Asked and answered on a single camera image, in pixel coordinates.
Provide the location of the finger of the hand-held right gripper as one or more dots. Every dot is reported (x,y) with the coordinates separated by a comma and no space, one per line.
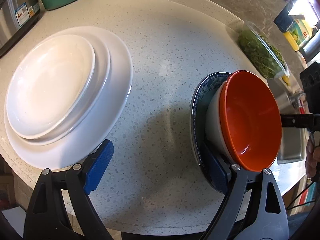
(297,121)

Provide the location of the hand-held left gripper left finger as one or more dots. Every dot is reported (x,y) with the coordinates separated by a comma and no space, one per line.
(98,170)

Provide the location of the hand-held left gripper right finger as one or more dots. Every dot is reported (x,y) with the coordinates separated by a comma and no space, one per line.
(215,172)

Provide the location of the orange bowl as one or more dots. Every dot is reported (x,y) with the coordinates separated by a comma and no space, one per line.
(250,120)

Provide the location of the white bowl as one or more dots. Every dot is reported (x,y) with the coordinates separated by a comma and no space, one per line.
(212,120)

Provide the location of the blue patterned green bowl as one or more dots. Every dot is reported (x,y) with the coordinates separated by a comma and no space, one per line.
(197,110)

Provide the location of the large white plate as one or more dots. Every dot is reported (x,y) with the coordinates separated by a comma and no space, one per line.
(115,100)

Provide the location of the small white plate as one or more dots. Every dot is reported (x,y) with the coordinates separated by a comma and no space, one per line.
(50,85)

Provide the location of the deep white plate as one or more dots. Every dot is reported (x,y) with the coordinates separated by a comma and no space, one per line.
(102,62)

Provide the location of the person's right hand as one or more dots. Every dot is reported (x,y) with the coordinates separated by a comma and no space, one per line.
(313,157)

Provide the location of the steel faucet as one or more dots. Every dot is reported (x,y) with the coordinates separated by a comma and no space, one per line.
(296,98)

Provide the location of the stainless steel sink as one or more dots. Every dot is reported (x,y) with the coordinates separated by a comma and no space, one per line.
(290,142)

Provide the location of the yellow sponge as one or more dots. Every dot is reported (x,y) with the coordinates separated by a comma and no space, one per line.
(285,80)

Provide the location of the yellow dish soap bottle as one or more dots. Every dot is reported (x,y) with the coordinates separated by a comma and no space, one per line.
(297,33)

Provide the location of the pile of leafy greens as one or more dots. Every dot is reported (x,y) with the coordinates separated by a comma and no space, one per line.
(262,55)

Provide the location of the blue utensil holder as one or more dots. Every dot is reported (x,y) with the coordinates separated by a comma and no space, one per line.
(283,21)

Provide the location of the clear glass bowl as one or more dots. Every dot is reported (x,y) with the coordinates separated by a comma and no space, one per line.
(252,30)

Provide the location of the silver appliance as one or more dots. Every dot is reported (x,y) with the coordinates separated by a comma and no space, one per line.
(15,30)

